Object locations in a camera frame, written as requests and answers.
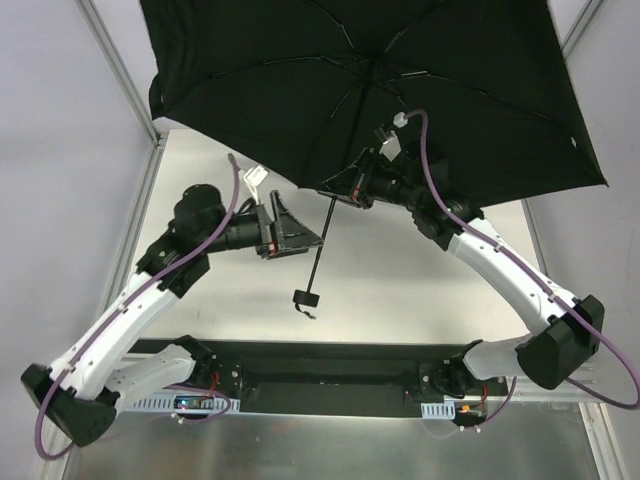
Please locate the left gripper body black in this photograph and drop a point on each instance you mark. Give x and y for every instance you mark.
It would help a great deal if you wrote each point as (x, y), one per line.
(272, 226)

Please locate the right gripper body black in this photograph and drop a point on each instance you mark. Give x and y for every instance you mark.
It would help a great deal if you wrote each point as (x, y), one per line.
(357, 183)

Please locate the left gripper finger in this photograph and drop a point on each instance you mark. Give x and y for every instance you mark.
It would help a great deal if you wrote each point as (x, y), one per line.
(284, 221)
(289, 238)

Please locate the black folding umbrella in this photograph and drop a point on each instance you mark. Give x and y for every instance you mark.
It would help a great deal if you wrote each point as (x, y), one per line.
(477, 92)

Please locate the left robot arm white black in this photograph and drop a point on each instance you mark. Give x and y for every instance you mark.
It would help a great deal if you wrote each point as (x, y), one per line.
(83, 391)

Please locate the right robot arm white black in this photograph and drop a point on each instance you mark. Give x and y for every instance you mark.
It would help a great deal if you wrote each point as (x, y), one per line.
(563, 330)

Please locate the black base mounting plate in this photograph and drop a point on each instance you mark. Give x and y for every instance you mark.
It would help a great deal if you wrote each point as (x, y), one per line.
(328, 379)

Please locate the left circuit board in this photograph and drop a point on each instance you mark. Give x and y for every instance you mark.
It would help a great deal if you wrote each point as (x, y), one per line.
(193, 402)

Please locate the circuit board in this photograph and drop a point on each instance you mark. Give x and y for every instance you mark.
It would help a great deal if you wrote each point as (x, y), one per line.
(193, 402)
(474, 410)

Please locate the right circuit board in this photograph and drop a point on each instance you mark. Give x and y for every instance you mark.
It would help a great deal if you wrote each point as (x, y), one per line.
(474, 410)

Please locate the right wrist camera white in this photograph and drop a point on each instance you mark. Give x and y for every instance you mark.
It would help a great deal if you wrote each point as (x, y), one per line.
(387, 135)

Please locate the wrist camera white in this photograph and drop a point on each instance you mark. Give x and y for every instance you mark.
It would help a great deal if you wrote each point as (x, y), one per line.
(387, 135)
(253, 178)

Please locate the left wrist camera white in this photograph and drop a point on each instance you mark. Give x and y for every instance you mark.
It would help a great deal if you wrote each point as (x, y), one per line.
(253, 178)

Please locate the left white cable duct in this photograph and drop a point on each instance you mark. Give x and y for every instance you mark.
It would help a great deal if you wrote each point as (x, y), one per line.
(164, 403)

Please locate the white cable duct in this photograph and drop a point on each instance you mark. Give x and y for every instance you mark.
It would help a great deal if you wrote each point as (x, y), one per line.
(439, 411)
(164, 403)

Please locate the right white cable duct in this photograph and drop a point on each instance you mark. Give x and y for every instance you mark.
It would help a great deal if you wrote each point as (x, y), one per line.
(439, 411)

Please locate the right aluminium frame post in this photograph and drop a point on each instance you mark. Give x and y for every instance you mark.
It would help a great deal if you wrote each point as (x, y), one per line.
(575, 19)

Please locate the aluminium frame post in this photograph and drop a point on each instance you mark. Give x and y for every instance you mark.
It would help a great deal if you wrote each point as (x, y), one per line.
(114, 60)
(575, 19)

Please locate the left aluminium frame post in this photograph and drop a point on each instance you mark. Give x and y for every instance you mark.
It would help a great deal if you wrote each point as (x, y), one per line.
(114, 60)

